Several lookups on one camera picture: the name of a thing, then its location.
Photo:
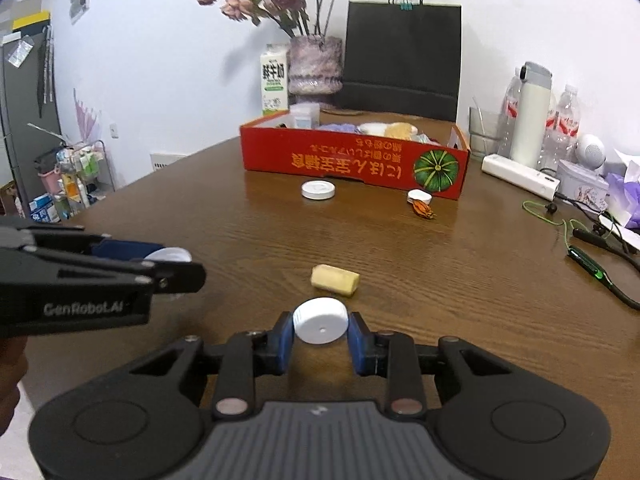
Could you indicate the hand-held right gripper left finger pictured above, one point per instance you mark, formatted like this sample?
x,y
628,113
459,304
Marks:
x,y
281,345

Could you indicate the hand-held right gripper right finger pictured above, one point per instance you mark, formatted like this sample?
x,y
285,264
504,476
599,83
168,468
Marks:
x,y
359,345

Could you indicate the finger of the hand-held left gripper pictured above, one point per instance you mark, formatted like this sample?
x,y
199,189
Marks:
x,y
125,250
175,280

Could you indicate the white round lid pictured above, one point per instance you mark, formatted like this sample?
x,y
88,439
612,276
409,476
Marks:
x,y
320,320
172,255
318,190

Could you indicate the red cardboard box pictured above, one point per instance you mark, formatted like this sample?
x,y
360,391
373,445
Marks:
x,y
350,165

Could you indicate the white cotton swab container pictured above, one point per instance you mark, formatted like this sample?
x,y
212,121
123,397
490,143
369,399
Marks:
x,y
304,115

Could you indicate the white and yellow plush toy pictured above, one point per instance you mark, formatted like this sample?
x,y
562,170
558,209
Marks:
x,y
397,131

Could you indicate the person's left forearm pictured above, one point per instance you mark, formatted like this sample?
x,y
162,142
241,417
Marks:
x,y
10,370

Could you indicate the wooden desktop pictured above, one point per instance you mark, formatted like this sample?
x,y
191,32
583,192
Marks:
x,y
450,285

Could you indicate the yellow foam block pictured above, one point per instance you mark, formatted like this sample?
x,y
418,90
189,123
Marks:
x,y
334,280

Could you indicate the storage rack with supplies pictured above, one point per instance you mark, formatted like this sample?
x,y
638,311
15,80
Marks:
x,y
70,180

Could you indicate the orange dried flower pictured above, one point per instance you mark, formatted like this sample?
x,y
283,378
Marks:
x,y
425,211

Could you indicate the black cabinet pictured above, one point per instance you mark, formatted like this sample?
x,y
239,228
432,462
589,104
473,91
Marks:
x,y
25,125

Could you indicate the small white box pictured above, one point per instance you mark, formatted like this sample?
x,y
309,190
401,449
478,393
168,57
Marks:
x,y
419,196

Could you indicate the purple cloth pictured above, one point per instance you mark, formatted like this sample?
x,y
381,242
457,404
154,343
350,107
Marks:
x,y
336,128

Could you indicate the white and green milk carton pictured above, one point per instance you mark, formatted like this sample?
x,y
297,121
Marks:
x,y
274,80

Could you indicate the white power strip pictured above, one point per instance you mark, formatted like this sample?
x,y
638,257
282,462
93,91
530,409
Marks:
x,y
520,176

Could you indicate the black neckband earphones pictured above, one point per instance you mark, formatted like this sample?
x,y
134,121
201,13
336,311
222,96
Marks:
x,y
590,265

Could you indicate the clear drinking glass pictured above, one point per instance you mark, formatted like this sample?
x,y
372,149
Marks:
x,y
484,132

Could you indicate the white thermos bottle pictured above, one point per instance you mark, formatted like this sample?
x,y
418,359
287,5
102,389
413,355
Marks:
x,y
530,115

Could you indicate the black paper bag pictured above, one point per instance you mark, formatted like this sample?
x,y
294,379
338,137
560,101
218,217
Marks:
x,y
400,60

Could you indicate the purple plastic bag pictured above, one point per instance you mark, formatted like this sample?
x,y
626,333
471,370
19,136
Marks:
x,y
625,195

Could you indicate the white wall vent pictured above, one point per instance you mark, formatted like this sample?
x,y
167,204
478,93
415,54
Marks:
x,y
167,161

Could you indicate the white wall outlet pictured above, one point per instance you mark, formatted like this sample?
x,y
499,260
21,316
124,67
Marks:
x,y
116,131

